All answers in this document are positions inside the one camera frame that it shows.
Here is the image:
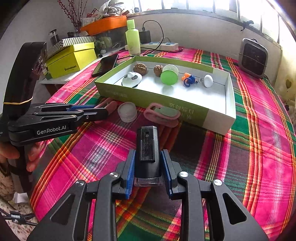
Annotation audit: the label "small white knob hook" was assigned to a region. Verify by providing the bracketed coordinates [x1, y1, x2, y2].
[199, 74, 213, 88]

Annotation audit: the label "pink plaid tablecloth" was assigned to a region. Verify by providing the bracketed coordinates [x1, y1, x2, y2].
[30, 48, 295, 240]

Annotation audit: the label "white panda-face round gadget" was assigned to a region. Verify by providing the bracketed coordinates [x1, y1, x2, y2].
[121, 72, 142, 88]

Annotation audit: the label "light brown walnut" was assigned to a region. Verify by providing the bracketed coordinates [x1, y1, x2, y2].
[154, 65, 163, 77]

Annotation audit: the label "clear round plastic jar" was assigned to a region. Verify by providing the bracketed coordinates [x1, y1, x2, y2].
[117, 102, 137, 123]

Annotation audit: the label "white power strip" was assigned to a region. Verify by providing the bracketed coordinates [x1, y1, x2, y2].
[124, 41, 180, 52]

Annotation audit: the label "black rectangular device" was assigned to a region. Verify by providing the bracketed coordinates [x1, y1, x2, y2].
[134, 126, 163, 187]

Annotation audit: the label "striped gift box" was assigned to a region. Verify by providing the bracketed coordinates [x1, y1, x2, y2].
[47, 36, 95, 59]

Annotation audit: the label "green white spool holder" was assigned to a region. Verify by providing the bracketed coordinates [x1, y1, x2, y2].
[160, 64, 179, 85]

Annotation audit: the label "black charger with cable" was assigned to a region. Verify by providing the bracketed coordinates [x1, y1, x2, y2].
[139, 20, 183, 57]

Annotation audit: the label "pink clip with hook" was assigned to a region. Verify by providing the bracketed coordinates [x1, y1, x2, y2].
[95, 97, 118, 116]

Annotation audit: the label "black phone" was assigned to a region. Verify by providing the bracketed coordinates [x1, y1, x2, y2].
[91, 54, 119, 77]

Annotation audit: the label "red berry branches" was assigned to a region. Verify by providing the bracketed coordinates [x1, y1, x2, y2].
[57, 0, 88, 29]

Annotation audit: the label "orange earplugs blue cord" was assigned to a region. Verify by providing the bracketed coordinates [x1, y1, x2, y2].
[181, 72, 198, 88]

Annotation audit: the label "person's left hand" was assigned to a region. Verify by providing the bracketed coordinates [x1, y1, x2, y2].
[0, 142, 44, 172]

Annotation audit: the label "yellow cardboard box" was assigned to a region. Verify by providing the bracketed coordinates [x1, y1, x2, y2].
[46, 42, 97, 79]

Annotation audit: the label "grey space heater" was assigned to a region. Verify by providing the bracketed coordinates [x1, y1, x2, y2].
[238, 38, 268, 78]

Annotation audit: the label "orange plastic tray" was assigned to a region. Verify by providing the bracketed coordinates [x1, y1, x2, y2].
[80, 16, 127, 36]

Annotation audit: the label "dark brown walnut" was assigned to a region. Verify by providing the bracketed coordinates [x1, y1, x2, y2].
[133, 63, 147, 76]

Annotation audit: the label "heart patterned curtain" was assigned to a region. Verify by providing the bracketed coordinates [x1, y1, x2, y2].
[274, 54, 295, 130]

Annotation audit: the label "green white cardboard tray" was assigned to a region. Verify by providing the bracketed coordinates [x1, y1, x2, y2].
[95, 56, 236, 135]

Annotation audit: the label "light green plastic bottle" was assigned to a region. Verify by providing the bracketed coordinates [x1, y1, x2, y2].
[125, 19, 141, 56]

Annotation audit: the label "pink clip green pad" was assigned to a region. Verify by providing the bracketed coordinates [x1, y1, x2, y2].
[144, 103, 181, 128]

